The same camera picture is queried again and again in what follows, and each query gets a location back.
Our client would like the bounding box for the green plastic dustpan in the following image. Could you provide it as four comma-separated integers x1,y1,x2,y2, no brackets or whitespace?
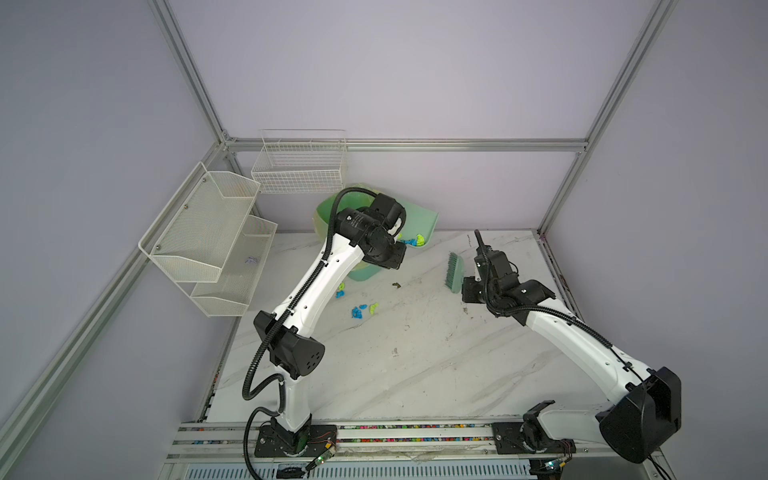
397,200,439,247

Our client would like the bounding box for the green hand brush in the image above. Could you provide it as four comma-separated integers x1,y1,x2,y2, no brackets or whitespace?
445,252,465,294

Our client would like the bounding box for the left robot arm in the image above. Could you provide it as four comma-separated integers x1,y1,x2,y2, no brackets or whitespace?
241,187,407,455

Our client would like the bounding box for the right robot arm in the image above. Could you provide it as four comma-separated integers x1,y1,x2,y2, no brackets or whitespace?
462,242,682,464

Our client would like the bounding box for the green plastic trash bin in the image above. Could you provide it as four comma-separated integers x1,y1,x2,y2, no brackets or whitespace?
314,186,374,278

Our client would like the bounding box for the lime green paper scrap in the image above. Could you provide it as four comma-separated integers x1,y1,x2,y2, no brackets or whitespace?
397,234,426,247

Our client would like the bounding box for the white mesh two-tier shelf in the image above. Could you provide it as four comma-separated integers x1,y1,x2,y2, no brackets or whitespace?
138,163,277,317

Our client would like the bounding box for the white wire basket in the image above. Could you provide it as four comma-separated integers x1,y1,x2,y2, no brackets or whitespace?
251,129,348,194

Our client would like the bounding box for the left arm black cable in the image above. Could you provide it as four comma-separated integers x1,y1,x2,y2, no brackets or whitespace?
241,187,379,480

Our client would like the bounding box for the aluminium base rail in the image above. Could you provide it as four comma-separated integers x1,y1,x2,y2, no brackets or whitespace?
159,418,675,479

